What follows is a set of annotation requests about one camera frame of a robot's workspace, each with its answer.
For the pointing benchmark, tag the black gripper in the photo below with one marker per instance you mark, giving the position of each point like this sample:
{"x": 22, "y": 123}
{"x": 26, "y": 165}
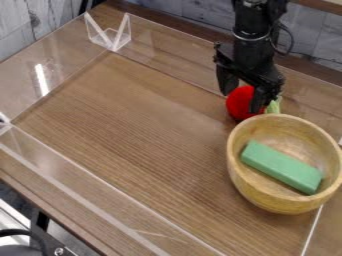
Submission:
{"x": 253, "y": 67}

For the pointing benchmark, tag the red plush fruit green leaf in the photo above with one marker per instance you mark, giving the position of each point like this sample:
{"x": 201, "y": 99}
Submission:
{"x": 238, "y": 103}

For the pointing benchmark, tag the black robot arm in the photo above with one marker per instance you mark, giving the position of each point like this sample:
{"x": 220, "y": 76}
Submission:
{"x": 257, "y": 25}

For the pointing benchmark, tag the wooden bowl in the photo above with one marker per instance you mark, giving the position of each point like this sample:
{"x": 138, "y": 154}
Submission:
{"x": 300, "y": 139}

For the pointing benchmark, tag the green rectangular block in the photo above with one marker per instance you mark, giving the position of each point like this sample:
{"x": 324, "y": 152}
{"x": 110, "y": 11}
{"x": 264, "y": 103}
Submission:
{"x": 283, "y": 167}

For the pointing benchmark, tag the clear acrylic tray wall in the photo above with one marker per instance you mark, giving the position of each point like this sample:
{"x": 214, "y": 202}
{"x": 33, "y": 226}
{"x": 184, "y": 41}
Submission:
{"x": 118, "y": 225}

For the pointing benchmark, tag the black metal table frame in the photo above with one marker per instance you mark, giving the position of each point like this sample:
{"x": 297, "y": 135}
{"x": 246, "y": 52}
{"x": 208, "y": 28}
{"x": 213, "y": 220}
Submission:
{"x": 51, "y": 246}

